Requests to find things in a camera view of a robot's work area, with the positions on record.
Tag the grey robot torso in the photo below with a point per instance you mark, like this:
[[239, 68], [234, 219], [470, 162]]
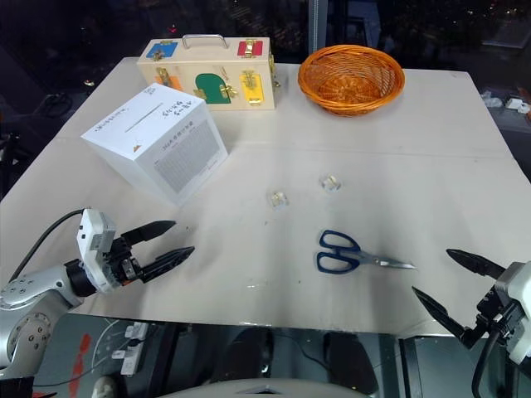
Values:
[[265, 391]]

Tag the white round floor object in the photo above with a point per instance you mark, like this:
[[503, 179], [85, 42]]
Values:
[[104, 387]]

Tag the white small device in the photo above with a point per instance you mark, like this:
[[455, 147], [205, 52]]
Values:
[[516, 105]]

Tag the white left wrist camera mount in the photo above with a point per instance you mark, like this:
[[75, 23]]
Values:
[[89, 232]]

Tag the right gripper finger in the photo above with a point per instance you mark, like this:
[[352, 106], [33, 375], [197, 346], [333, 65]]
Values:
[[444, 317], [477, 264]]

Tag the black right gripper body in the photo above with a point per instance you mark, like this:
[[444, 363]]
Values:
[[495, 315]]

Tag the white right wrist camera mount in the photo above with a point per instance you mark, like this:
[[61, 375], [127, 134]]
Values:
[[518, 278]]

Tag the grey metal post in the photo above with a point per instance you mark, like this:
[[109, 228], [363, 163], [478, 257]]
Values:
[[315, 25]]

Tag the white power strip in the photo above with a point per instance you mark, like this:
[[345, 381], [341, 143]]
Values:
[[130, 352]]

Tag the wooden lock latch box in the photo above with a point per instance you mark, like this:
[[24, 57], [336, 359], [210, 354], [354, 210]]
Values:
[[195, 62]]

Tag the white cardboard box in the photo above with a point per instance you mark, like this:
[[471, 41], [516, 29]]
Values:
[[141, 137]]

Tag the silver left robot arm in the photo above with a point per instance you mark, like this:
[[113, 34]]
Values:
[[33, 286]]

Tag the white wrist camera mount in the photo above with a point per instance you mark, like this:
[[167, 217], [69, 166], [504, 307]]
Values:
[[89, 232], [518, 278]]

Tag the orange wicker basket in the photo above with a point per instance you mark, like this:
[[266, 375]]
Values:
[[352, 85]]

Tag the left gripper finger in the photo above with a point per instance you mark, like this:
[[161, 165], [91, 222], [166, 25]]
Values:
[[170, 261], [151, 230]]

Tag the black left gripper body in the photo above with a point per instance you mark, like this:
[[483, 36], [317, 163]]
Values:
[[122, 261]]

